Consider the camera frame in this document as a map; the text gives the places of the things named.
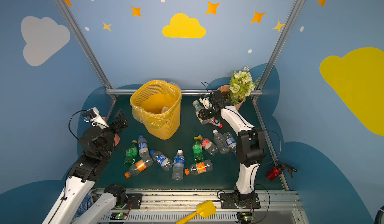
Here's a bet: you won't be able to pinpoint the pepsi bottle blue cap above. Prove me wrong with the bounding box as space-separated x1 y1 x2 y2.
150 150 173 171

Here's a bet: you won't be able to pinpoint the white green artificial flowers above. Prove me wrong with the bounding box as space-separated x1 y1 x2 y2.
228 66 260 105

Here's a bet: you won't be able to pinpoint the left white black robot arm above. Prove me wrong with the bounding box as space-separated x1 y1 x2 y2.
43 108 128 224

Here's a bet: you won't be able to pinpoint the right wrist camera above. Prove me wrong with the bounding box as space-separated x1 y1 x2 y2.
199 95 212 109

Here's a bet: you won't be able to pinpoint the green circuit board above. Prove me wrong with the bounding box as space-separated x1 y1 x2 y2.
236 212 254 224
110 213 129 221

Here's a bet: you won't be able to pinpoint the yellow plastic bin liner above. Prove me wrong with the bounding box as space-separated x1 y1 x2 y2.
129 80 183 128

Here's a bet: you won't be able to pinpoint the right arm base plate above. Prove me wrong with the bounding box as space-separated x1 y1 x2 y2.
219 192 261 209

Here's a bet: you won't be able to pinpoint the yellow mesh waste bin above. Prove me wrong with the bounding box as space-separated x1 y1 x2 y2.
129 80 183 140

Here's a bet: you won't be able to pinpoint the green bottle yellow cap centre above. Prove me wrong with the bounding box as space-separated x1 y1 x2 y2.
192 137 204 163

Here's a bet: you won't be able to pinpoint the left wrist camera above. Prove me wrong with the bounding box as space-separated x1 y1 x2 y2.
82 107 101 126

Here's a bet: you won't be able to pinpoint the blue dotted work glove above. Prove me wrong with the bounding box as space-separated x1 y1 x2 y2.
73 192 93 220

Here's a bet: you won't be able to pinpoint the clear crushed bottle green cap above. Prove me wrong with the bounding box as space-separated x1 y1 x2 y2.
193 100 210 125

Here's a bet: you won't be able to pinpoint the green bottle left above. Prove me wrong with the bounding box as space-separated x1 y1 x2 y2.
124 140 138 166

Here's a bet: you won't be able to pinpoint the clear bottle pink label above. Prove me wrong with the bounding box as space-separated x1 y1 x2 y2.
198 135 218 156

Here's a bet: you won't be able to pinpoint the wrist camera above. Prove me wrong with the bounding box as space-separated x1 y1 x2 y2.
82 107 101 126
199 95 212 109

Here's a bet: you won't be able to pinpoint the left green circuit board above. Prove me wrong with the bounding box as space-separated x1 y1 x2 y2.
110 213 129 221

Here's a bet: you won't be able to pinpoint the ribbed terracotta flower pot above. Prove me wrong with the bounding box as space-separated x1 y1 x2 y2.
218 85 244 111

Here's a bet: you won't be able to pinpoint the clear bottle blue cap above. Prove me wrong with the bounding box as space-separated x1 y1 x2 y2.
223 132 237 155

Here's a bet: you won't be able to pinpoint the pink watering can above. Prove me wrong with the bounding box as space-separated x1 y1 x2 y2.
102 117 120 146

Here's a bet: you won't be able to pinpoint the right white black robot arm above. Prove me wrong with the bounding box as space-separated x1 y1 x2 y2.
198 90 267 205

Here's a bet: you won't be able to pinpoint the clear bottle white cap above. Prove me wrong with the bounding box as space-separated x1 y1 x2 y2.
213 130 230 155

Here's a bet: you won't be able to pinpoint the white bottle red cap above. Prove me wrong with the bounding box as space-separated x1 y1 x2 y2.
209 118 223 129

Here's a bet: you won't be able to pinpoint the yellow toy shovel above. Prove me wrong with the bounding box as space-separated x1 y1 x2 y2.
176 201 217 224

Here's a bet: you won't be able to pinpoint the right green circuit board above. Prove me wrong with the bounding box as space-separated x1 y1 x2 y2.
236 212 254 224

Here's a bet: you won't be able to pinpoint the clear bottle orange label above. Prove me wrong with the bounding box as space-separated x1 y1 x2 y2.
125 155 154 179
185 160 214 176

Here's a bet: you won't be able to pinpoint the water bottle blue label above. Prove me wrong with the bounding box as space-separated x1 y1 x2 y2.
172 150 185 181
138 135 149 158

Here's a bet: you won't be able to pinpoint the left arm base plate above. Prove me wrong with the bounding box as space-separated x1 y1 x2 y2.
115 193 143 210

